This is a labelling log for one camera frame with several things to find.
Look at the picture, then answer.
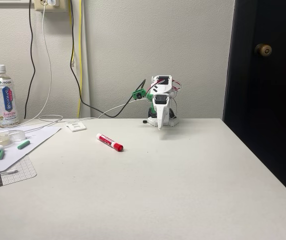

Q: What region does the red Expo marker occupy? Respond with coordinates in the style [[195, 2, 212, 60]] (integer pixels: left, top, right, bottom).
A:
[[96, 133, 124, 153]]

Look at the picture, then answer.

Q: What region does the white paper sheet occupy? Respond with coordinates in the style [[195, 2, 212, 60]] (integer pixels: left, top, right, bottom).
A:
[[0, 124, 63, 173]]

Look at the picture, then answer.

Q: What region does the jasmine tea bottle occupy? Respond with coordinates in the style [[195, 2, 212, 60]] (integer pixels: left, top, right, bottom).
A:
[[0, 64, 20, 129]]

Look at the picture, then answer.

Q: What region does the beige wall outlet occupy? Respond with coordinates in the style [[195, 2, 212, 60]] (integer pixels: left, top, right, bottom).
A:
[[33, 0, 68, 13]]

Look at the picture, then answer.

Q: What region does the short yellow cable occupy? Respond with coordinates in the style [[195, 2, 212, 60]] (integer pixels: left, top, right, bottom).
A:
[[68, 0, 76, 67]]

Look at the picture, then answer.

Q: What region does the clear petri dish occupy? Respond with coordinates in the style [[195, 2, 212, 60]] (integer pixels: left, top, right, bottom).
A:
[[0, 129, 27, 147]]

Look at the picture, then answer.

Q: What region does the thin black cable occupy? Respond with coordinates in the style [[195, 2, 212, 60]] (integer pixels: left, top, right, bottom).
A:
[[23, 0, 37, 120]]

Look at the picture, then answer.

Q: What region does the white wall cable conduit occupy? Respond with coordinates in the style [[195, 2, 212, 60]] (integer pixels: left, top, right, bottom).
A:
[[81, 0, 92, 119]]

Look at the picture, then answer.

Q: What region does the black camera cable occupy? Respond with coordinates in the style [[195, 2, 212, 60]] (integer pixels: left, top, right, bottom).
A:
[[69, 0, 148, 119]]

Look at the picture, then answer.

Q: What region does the white charger cable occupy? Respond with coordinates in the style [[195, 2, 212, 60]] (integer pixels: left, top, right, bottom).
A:
[[0, 3, 53, 134]]

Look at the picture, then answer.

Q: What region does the black door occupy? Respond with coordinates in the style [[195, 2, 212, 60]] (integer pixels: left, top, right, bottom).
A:
[[222, 0, 286, 205]]

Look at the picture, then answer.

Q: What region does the white cotton swab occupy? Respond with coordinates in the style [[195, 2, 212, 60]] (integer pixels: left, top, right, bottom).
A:
[[0, 169, 19, 179]]

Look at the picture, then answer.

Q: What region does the grid pattern mat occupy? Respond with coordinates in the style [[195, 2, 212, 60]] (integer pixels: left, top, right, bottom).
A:
[[0, 154, 38, 188]]

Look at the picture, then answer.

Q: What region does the white square wall plate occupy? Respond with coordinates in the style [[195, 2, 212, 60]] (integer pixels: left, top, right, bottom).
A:
[[65, 121, 87, 133]]

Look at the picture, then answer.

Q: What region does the brass door knob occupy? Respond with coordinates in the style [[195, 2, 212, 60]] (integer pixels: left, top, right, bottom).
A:
[[254, 43, 273, 58]]

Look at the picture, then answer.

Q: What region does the long yellow cable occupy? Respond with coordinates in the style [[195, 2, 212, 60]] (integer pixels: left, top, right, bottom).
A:
[[76, 0, 83, 119]]

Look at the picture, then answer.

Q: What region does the white robot power cable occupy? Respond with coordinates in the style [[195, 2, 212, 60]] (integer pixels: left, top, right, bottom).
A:
[[25, 98, 149, 131]]

